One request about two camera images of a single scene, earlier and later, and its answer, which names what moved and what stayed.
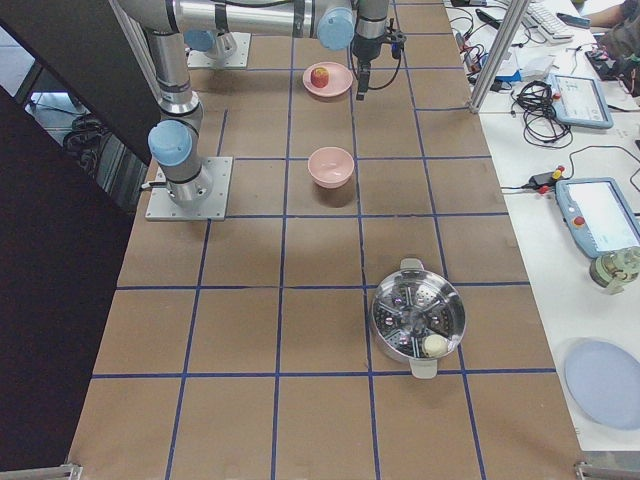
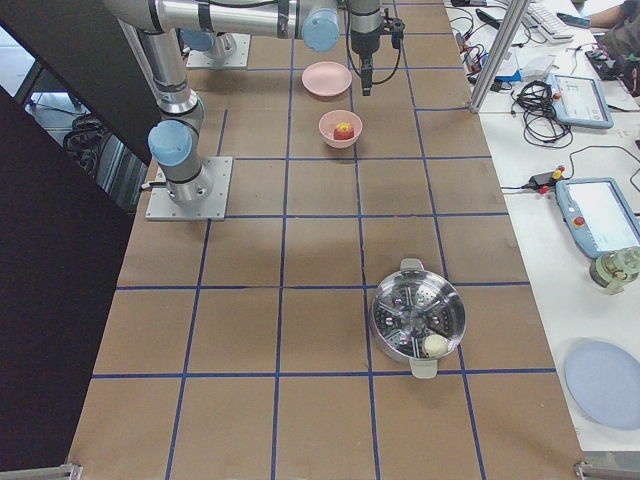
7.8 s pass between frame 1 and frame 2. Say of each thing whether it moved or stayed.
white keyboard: stayed
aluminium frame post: stayed
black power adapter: stayed
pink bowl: moved
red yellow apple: moved
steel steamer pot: stayed
